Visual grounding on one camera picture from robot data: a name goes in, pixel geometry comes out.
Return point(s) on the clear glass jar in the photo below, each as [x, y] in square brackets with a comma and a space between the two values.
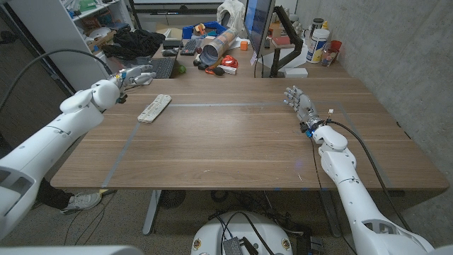
[328, 57]

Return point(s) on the small dark keyboard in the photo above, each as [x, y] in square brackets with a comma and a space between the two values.
[188, 47]

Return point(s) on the white flat box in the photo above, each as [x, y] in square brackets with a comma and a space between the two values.
[296, 72]

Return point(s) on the dark laptop keyboard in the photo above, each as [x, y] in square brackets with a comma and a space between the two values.
[163, 67]

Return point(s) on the grey sneaker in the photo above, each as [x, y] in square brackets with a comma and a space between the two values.
[83, 202]

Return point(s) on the pink sticky note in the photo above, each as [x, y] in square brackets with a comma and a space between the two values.
[253, 59]

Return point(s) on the black computer mouse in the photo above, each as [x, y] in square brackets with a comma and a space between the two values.
[170, 52]

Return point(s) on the orange cube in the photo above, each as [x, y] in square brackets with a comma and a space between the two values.
[244, 45]

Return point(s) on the person leg black trousers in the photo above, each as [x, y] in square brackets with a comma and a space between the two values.
[53, 195]

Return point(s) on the white table leg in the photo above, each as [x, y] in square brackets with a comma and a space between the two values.
[151, 212]

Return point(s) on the white wipes canister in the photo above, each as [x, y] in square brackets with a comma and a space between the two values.
[316, 46]

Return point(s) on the printed cardboard tube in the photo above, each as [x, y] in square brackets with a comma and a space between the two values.
[219, 46]

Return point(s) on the white crumpled cloth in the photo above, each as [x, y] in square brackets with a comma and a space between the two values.
[230, 14]

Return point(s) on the whiteboard with black frame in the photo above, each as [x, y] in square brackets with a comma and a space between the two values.
[177, 1]

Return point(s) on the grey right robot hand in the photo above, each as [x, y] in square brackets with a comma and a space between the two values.
[304, 106]

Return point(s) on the red cup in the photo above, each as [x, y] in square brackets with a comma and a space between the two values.
[336, 46]

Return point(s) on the blue plastic bin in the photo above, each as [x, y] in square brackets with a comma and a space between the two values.
[212, 25]

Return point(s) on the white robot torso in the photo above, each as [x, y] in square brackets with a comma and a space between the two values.
[244, 230]

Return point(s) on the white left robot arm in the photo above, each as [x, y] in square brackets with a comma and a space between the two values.
[53, 141]

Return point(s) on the black crumpled cloth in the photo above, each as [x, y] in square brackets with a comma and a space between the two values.
[136, 44]

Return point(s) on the white shelf unit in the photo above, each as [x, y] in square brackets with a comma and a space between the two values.
[53, 39]

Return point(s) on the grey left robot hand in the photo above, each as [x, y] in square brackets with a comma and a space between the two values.
[136, 76]

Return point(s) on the green ball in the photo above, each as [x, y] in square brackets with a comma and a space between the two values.
[182, 69]

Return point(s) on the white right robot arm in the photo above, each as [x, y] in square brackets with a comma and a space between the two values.
[354, 198]

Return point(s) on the black computer monitor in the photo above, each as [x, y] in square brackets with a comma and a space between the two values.
[258, 21]

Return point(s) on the black floor fan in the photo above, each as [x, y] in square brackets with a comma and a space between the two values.
[172, 198]

